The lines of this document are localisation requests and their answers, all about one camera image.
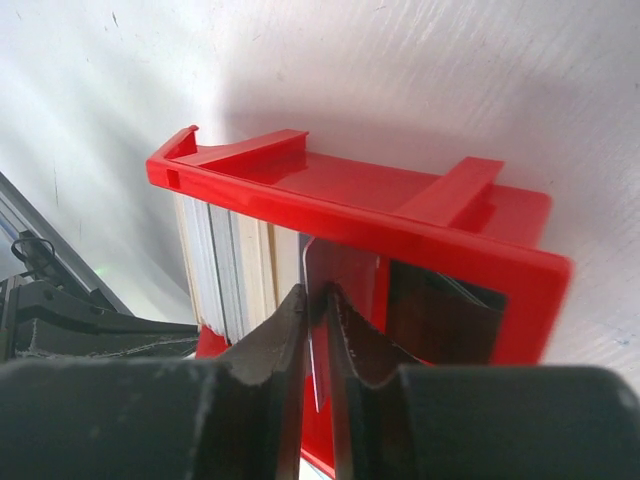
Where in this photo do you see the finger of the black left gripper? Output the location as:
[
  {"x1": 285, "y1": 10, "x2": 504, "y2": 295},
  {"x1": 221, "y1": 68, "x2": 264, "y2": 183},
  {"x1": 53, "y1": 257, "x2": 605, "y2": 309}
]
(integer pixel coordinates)
[{"x1": 1, "y1": 277, "x2": 199, "y2": 360}]

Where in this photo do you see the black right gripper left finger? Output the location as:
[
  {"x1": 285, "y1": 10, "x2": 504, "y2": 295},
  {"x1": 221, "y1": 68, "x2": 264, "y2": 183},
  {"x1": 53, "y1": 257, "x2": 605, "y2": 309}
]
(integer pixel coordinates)
[{"x1": 1, "y1": 285, "x2": 306, "y2": 479}]

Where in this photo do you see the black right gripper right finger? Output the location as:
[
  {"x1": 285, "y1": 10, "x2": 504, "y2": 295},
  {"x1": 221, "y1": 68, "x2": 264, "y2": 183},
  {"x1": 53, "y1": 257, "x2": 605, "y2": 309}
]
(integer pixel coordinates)
[{"x1": 326, "y1": 285, "x2": 639, "y2": 479}]

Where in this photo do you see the white magnetic stripe card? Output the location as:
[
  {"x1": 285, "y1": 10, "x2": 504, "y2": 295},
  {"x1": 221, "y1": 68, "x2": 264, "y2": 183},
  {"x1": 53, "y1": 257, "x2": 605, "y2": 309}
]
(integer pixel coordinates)
[{"x1": 302, "y1": 237, "x2": 346, "y2": 412}]

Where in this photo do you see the magnetic stripe card in bin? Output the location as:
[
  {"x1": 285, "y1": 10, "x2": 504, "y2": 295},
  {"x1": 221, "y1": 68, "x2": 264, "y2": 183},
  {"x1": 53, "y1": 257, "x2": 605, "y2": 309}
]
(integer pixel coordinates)
[{"x1": 386, "y1": 260, "x2": 507, "y2": 365}]

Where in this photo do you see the stack of white cards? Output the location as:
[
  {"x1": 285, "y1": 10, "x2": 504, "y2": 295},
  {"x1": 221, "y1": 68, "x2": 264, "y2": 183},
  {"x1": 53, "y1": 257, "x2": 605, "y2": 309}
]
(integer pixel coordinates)
[{"x1": 173, "y1": 194, "x2": 307, "y2": 344}]

